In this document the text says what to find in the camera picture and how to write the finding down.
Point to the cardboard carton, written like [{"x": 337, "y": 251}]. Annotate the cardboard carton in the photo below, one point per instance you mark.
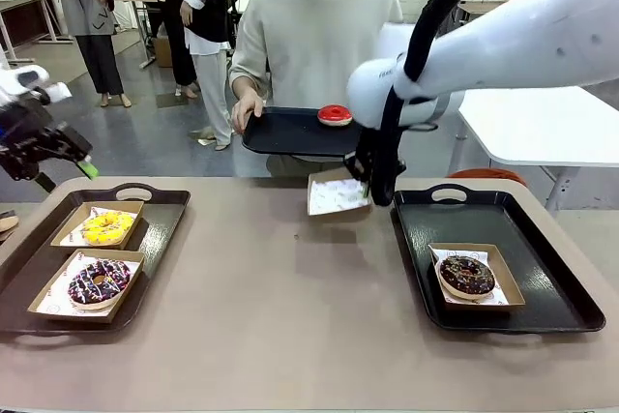
[{"x": 163, "y": 52}]

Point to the tan shoe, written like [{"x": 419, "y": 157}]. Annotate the tan shoe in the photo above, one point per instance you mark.
[{"x": 7, "y": 224}]

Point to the black rimmed serving tray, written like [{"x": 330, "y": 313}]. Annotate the black rimmed serving tray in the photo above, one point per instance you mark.
[{"x": 290, "y": 135}]

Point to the bystander in white trousers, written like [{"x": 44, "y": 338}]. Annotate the bystander in white trousers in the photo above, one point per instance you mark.
[{"x": 213, "y": 94}]

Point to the orange stool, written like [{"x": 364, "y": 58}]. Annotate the orange stool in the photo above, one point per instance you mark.
[{"x": 483, "y": 175}]

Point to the white smiley print paper liner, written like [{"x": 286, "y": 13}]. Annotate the white smiley print paper liner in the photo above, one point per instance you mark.
[
  {"x": 442, "y": 255},
  {"x": 329, "y": 197},
  {"x": 76, "y": 235},
  {"x": 53, "y": 297}
]

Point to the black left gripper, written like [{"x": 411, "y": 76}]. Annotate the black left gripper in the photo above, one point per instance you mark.
[{"x": 34, "y": 137}]

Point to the large white table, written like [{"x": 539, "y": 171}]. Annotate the large white table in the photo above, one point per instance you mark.
[{"x": 532, "y": 127}]

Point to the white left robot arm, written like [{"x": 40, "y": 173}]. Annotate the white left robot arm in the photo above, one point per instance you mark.
[{"x": 19, "y": 79}]

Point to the person's right hand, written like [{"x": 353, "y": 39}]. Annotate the person's right hand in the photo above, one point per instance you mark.
[{"x": 246, "y": 110}]

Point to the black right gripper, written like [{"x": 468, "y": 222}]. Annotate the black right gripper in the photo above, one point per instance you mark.
[{"x": 368, "y": 152}]

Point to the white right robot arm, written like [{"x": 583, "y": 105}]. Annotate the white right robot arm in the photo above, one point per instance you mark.
[{"x": 532, "y": 36}]

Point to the person's right forearm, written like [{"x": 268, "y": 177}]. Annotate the person's right forearm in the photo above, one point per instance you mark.
[{"x": 246, "y": 79}]

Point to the bystander in grey skirt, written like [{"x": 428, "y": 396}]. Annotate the bystander in grey skirt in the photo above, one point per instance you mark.
[{"x": 92, "y": 21}]

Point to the yellow sprinkled donut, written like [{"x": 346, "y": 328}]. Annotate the yellow sprinkled donut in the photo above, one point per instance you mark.
[{"x": 97, "y": 234}]

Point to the person in cream sweater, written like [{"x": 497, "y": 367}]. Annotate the person in cream sweater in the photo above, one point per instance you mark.
[{"x": 314, "y": 45}]

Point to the chocolate sprinkled donut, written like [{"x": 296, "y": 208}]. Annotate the chocolate sprinkled donut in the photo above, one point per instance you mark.
[{"x": 483, "y": 282}]

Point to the red glazed donut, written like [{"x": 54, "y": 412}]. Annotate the red glazed donut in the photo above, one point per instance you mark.
[{"x": 329, "y": 113}]

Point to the brown cardboard donut box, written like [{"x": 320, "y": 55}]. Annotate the brown cardboard donut box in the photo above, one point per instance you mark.
[
  {"x": 116, "y": 206},
  {"x": 348, "y": 214},
  {"x": 72, "y": 317},
  {"x": 508, "y": 265}
]

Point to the chocolate white-drizzled donut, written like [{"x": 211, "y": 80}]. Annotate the chocolate white-drizzled donut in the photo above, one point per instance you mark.
[{"x": 82, "y": 292}]

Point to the bystander in beige jacket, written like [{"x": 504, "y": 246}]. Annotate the bystander in beige jacket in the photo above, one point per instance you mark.
[{"x": 169, "y": 21}]

